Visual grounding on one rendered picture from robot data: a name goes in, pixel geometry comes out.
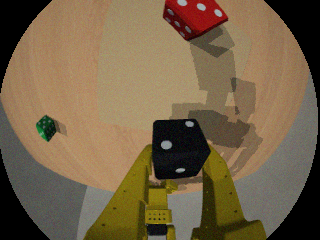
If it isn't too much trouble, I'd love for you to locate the green die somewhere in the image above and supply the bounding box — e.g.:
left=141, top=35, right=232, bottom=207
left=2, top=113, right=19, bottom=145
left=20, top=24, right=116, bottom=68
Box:
left=36, top=115, right=56, bottom=142

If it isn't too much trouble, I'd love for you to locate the black die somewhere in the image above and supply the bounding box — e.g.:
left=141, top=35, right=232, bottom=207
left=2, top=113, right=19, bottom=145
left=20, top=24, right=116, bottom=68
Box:
left=152, top=119, right=211, bottom=180

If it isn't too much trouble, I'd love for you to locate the tan square mat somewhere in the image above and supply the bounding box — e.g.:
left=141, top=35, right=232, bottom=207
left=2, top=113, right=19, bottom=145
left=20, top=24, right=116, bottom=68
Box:
left=97, top=0, right=253, bottom=140

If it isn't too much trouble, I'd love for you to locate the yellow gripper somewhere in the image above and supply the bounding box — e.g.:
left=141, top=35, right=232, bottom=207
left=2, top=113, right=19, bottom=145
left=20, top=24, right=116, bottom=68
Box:
left=83, top=143, right=267, bottom=240

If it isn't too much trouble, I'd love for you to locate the red die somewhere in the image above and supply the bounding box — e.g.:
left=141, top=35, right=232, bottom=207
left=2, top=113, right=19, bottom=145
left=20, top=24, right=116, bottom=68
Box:
left=163, top=0, right=228, bottom=41

